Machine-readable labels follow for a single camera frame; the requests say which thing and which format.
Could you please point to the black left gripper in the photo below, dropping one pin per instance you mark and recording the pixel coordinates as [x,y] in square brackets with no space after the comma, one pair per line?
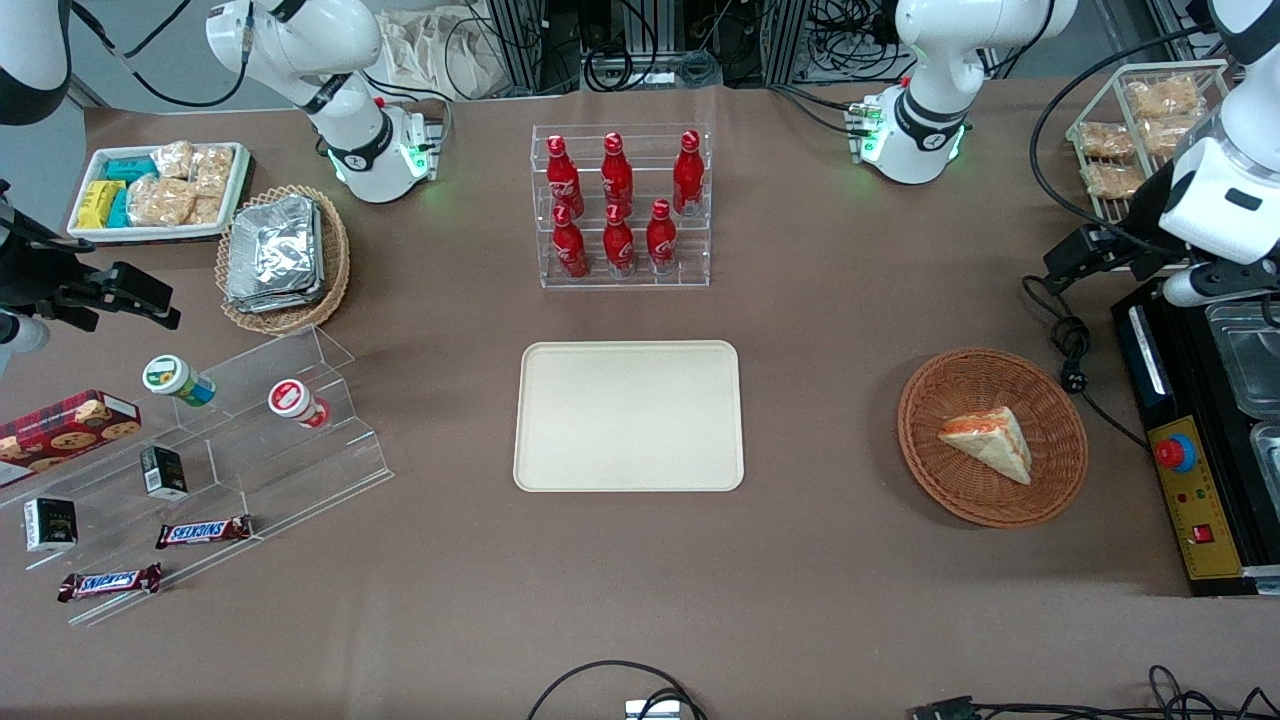
[1143,228]

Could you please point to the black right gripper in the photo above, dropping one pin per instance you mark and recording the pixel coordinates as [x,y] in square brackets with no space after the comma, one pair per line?
[30,272]

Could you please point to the triangular sandwich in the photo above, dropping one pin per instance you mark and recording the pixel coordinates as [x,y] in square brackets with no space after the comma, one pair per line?
[990,445]

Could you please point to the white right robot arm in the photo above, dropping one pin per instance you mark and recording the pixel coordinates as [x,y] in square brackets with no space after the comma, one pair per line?
[360,140]

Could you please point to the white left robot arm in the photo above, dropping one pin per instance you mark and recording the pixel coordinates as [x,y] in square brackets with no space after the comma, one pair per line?
[925,110]

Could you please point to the white rectangular snack tray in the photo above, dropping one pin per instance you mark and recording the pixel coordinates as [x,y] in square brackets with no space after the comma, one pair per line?
[90,232]

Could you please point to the light wicker basket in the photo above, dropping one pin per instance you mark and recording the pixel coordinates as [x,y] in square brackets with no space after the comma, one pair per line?
[335,270]

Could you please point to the brown wicker basket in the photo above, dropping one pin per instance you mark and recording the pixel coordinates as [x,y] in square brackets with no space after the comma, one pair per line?
[950,490]

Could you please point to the beige plastic tray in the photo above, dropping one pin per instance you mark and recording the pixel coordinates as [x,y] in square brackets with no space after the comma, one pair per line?
[628,415]

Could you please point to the bagged fried snack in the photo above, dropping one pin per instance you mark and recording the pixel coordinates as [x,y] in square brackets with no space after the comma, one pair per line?
[1168,135]
[1105,140]
[1162,97]
[1112,180]

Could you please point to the green lid cup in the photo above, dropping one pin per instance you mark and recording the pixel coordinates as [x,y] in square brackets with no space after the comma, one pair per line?
[170,378]

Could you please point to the teal snack pack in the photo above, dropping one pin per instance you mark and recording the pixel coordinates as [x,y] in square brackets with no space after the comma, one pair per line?
[130,169]
[119,210]

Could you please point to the clear rice cracker bag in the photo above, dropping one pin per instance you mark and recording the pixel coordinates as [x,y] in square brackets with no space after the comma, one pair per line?
[172,160]
[205,210]
[212,170]
[160,202]

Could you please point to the yellow snack pack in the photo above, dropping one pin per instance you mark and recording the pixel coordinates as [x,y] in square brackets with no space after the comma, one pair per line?
[98,204]

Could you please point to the silver foil pouch stack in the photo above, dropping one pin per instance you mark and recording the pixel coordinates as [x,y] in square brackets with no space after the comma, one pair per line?
[275,255]

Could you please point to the red cookie box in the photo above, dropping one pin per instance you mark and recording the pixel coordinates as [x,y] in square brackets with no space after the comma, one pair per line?
[60,430]

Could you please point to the small black box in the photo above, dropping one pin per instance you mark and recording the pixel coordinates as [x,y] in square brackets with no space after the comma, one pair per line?
[50,525]
[163,473]

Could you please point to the red lid cup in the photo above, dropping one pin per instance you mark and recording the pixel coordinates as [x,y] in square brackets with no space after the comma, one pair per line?
[292,400]

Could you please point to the clear plastic container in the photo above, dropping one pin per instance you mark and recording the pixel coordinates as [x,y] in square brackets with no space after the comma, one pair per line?
[1245,360]
[1268,460]

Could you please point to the red emergency stop button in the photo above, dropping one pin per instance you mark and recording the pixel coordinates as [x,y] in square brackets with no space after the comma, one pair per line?
[1175,453]

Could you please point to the clear acrylic stepped stand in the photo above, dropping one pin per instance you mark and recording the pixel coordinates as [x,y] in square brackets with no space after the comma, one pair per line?
[290,480]

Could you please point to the brown Snickers bar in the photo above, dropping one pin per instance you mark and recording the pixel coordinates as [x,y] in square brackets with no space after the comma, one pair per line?
[203,532]
[108,582]

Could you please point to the black machine yellow panel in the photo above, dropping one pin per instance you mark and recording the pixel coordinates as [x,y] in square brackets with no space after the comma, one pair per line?
[1200,540]

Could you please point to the beige cloth bag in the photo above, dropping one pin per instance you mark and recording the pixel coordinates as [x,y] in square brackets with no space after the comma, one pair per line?
[440,55]

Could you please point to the red cola bottle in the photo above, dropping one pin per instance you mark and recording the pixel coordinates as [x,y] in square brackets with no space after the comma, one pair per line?
[688,178]
[617,178]
[570,250]
[661,243]
[563,180]
[619,248]

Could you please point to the clear acrylic bottle rack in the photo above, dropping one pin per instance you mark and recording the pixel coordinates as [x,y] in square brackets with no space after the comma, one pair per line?
[640,280]

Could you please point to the small silver device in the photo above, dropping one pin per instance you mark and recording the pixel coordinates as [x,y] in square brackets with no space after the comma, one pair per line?
[652,711]

